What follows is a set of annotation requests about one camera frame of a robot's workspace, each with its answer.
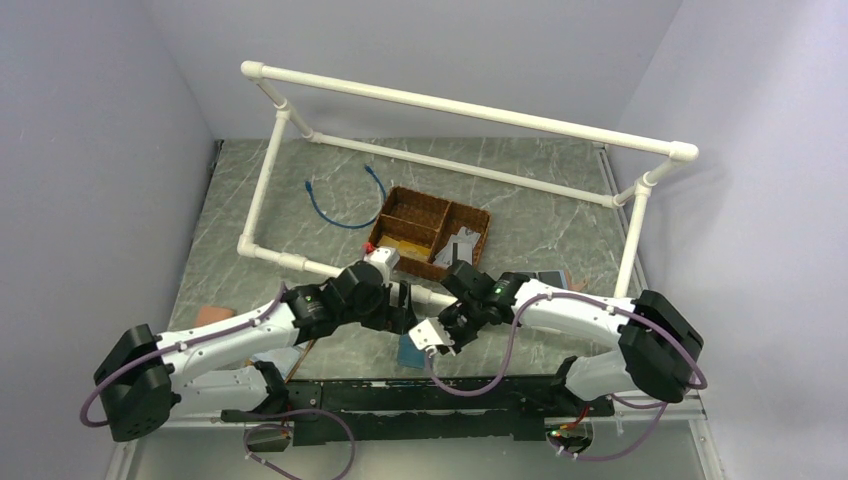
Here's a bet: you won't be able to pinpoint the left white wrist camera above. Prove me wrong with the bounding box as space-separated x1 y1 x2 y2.
363 243 400 283

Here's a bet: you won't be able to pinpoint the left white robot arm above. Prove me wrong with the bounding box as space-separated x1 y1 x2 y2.
79 261 416 442

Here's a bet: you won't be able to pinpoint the purple cable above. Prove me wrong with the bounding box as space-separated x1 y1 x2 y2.
79 282 289 429
423 291 709 411

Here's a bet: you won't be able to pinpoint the white PVC pipe frame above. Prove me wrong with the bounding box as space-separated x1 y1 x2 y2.
237 60 699 298

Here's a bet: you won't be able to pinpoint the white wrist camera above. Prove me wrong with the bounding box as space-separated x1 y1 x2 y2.
408 318 456 357
363 243 400 283

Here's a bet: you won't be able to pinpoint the brown wicker divided basket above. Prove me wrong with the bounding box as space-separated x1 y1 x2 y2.
368 186 492 282

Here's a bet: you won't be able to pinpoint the blue ethernet cable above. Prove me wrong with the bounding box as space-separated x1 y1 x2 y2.
304 163 388 231

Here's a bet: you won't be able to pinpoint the gold cards in basket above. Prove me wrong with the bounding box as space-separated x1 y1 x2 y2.
383 237 431 262

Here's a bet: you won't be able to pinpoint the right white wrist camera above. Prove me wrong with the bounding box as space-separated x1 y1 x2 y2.
408 318 456 357

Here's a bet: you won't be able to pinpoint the grey cards in basket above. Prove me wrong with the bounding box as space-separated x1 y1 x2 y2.
433 227 481 268

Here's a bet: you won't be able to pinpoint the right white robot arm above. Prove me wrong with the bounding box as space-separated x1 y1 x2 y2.
436 261 706 415

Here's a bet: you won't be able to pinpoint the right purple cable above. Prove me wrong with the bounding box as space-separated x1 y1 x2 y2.
423 291 709 411

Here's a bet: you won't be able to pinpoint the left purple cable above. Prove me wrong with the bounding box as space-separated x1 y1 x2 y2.
79 282 289 429

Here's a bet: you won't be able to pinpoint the blue card holder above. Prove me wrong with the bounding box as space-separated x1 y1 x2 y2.
396 335 427 370

